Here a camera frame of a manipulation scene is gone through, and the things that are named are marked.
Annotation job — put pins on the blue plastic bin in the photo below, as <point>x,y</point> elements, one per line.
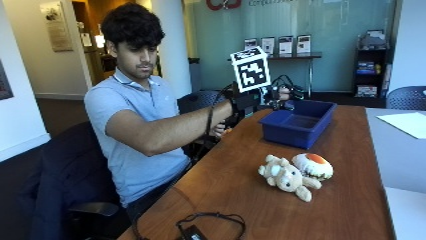
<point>298,122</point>

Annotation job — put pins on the white marker cube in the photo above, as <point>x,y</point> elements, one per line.
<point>250,70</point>

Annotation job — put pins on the narrow console table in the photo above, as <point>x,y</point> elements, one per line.
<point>294,57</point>

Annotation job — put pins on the framed display card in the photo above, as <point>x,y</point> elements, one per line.
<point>285,45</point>
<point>268,45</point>
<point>250,43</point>
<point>304,44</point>

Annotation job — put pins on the dark mesh chair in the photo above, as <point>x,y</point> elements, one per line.
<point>200,100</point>
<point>406,98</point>

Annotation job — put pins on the black bookshelf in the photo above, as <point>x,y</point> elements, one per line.
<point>370,68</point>

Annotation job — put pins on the white orange round plush toy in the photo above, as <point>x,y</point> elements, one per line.
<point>313,166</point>

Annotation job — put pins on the beige teddy bear plush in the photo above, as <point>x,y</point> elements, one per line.
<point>288,177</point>

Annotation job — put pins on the white paper sheet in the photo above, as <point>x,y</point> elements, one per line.
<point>405,124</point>

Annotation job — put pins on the the person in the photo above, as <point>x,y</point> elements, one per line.
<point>133,140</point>

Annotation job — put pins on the black power adapter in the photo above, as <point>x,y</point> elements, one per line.
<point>193,232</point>

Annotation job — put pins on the black office chair with jacket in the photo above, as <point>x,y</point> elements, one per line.
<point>67,186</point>

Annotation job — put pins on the beige wall poster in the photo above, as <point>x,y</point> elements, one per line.
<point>56,26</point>

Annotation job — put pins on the dark framed wall picture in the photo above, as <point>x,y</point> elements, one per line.
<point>4,81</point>

